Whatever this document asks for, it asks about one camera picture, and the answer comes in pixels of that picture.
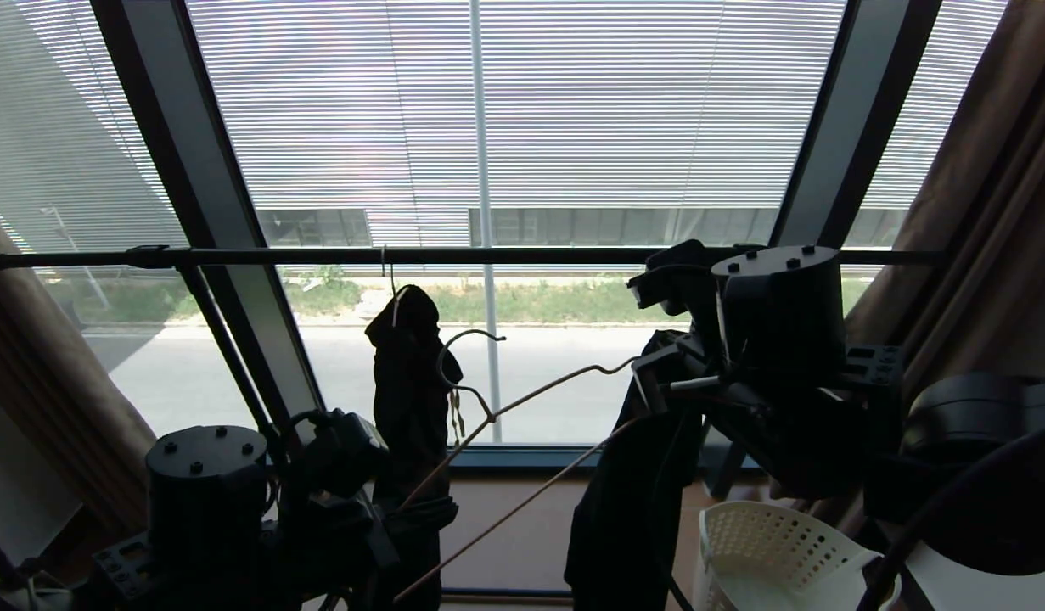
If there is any black cable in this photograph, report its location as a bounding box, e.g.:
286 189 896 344
856 416 1045 611

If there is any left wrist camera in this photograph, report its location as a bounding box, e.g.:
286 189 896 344
295 409 393 498

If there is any brown curtain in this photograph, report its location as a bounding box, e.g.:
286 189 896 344
0 202 160 544
840 0 1045 400

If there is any window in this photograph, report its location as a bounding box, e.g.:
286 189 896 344
0 0 1011 476

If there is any black garment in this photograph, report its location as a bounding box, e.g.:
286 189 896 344
364 283 466 611
563 328 711 611

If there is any black clothes rack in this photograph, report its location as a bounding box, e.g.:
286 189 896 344
0 244 949 600

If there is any pink clothes hanger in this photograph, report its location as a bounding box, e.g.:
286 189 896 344
390 328 652 604
379 245 402 328

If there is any white laundry basket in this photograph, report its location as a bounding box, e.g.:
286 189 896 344
690 500 902 611

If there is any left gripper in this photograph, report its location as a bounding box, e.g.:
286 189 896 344
301 490 461 595

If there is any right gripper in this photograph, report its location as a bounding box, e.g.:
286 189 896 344
631 334 724 418

